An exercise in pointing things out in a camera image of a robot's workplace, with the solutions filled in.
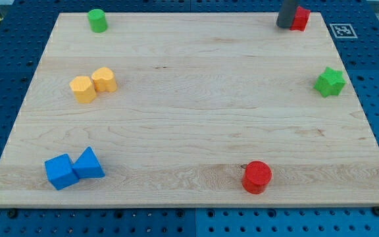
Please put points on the white fiducial marker tag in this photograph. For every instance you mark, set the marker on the white fiducial marker tag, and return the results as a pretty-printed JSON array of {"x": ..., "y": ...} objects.
[{"x": 343, "y": 31}]

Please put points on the yellow heart block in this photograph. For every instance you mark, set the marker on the yellow heart block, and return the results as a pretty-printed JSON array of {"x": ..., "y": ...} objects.
[{"x": 104, "y": 80}]

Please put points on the black bolt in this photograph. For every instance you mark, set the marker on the black bolt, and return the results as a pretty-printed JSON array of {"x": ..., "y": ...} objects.
[
  {"x": 12, "y": 213},
  {"x": 375, "y": 211}
]

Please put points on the black bolt right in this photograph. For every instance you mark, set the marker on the black bolt right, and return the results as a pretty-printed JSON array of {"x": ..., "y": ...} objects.
[{"x": 375, "y": 211}]

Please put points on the red cylinder block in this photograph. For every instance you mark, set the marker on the red cylinder block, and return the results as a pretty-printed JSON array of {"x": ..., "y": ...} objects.
[{"x": 256, "y": 177}]

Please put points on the blue triangle block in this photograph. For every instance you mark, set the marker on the blue triangle block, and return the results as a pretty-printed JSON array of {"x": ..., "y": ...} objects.
[{"x": 87, "y": 165}]

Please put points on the green star block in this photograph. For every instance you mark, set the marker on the green star block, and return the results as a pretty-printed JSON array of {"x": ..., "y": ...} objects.
[{"x": 330, "y": 82}]

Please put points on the blue cube block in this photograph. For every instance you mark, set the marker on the blue cube block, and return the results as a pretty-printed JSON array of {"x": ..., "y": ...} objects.
[{"x": 59, "y": 172}]

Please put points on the yellow hexagon block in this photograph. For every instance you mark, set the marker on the yellow hexagon block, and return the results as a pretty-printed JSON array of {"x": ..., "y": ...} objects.
[{"x": 83, "y": 89}]

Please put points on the green cylinder block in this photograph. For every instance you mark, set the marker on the green cylinder block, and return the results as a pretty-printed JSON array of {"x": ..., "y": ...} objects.
[{"x": 97, "y": 20}]

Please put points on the light wooden board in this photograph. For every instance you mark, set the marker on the light wooden board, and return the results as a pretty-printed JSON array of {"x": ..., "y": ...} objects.
[{"x": 199, "y": 97}]

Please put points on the black bolt left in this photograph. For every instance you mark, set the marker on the black bolt left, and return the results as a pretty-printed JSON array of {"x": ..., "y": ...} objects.
[{"x": 12, "y": 213}]

